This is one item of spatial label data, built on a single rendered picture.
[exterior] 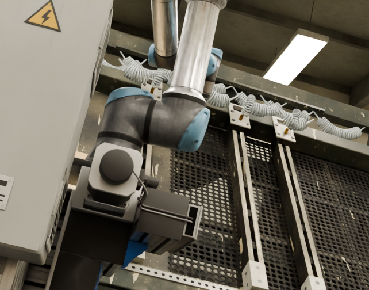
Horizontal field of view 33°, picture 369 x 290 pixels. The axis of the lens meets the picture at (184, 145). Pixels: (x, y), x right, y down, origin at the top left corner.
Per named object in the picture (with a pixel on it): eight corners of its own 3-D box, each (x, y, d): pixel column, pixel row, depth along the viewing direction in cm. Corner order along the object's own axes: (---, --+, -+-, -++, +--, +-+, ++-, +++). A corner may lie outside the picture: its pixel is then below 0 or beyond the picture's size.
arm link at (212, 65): (178, 72, 197) (183, 72, 208) (213, 79, 196) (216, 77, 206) (182, 48, 196) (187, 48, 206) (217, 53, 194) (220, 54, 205)
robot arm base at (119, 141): (143, 178, 150) (153, 139, 153) (81, 162, 148) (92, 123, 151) (137, 190, 164) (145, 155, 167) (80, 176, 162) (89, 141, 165)
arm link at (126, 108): (101, 143, 165) (114, 97, 169) (150, 153, 164) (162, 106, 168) (92, 128, 154) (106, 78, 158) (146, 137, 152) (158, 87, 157)
